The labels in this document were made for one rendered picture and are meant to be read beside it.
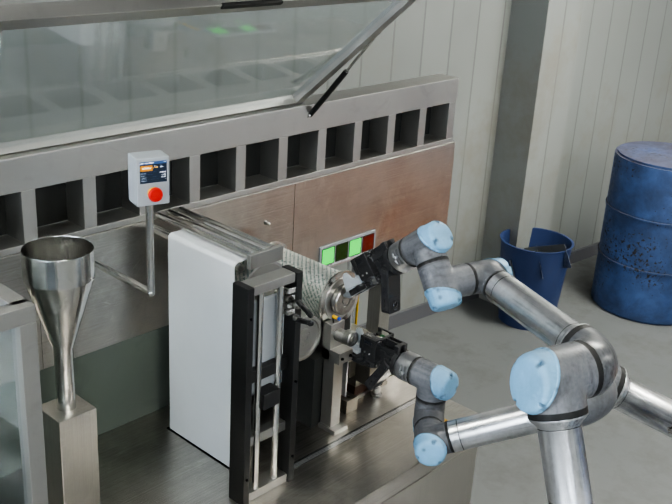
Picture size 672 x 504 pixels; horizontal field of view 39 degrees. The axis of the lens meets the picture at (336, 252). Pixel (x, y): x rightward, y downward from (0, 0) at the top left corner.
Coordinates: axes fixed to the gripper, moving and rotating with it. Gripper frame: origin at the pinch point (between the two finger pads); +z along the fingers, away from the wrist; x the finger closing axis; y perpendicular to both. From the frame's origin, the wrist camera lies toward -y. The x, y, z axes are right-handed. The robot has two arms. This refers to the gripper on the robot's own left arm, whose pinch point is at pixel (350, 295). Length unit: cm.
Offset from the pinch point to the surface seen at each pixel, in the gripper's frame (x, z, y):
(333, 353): 5.6, 8.7, -11.0
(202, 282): 34.9, 6.4, 16.0
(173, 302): 34.9, 20.5, 16.1
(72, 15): 75, -47, 56
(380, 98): -51, 6, 52
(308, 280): 4.4, 7.0, 8.2
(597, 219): -386, 164, 3
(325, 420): 4.9, 23.5, -25.6
